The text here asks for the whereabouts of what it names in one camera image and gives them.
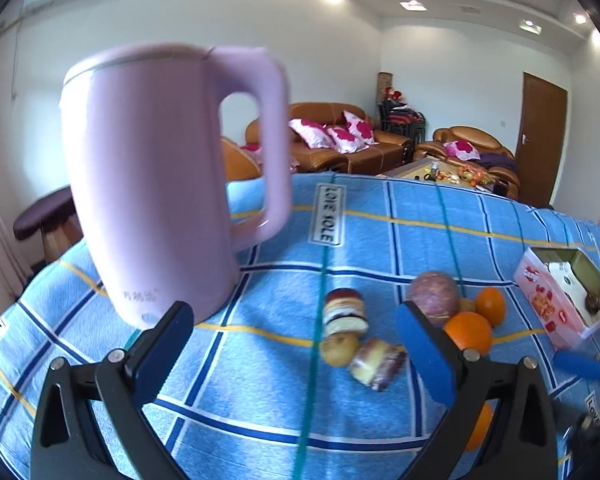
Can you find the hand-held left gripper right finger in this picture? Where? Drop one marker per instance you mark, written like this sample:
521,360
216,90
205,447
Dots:
425,355

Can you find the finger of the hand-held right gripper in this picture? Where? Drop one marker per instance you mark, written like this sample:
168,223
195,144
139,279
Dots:
577,364
587,440

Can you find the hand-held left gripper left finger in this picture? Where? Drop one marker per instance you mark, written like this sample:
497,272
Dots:
157,360

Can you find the layered cake slice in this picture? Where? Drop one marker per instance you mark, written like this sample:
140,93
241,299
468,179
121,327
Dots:
377,364
345,310

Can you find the orange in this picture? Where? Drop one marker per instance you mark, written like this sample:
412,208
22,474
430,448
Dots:
491,306
480,427
472,335

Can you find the purple passion fruit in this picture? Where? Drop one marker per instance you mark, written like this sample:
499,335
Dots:
432,296

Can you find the pink cardboard box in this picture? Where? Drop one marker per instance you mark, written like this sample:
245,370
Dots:
550,300

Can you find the chocolate muffin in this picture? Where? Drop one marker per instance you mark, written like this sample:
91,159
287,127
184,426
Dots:
594,304

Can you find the blue plaid blanket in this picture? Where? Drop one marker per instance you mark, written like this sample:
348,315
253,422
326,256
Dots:
260,370

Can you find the pink electric kettle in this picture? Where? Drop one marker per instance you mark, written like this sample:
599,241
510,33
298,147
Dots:
150,180

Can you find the wooden coffee table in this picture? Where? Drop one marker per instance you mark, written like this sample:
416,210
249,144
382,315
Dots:
405,170

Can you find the purple padded stool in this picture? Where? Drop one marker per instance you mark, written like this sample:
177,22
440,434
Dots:
40,215

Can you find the brown leather armchair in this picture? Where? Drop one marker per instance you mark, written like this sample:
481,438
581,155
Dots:
500,172

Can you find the brown leather sofa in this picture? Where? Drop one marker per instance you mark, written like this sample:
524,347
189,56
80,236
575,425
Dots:
375,155

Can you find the purple cloth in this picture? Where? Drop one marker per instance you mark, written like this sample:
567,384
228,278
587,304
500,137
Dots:
500,161

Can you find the pink floral pillow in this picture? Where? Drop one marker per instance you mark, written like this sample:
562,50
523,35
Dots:
307,132
342,139
361,129
462,149

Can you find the brown leather recliner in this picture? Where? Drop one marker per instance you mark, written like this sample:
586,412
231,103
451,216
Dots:
240,162

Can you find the brown wooden door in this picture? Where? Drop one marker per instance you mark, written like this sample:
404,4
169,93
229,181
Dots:
540,140

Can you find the stack of dark chairs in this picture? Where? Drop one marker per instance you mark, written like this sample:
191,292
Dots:
402,122

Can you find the tall patterned vase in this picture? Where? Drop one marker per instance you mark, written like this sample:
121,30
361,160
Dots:
385,87

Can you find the recessed ceiling light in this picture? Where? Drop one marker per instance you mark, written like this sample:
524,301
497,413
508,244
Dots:
579,18

